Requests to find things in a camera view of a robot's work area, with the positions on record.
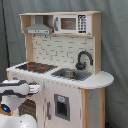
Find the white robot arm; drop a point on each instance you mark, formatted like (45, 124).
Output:
(13, 93)

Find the black stovetop red burners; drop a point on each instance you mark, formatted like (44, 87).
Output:
(36, 67)

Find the grey ice dispenser panel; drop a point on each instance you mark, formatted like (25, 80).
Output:
(62, 107)

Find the white oven door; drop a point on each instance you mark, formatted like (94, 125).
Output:
(34, 107)

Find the black toy faucet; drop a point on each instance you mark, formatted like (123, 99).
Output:
(80, 65)

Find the grey toy sink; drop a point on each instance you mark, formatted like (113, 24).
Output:
(72, 74)

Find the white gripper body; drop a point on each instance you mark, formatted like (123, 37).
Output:
(34, 89)

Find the white toy microwave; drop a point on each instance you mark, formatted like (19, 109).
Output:
(73, 24)

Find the grey cabinet door handle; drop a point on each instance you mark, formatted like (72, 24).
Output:
(48, 111)

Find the wooden toy kitchen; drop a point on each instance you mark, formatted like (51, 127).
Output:
(87, 97)

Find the grey range hood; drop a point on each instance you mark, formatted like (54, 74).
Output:
(38, 27)

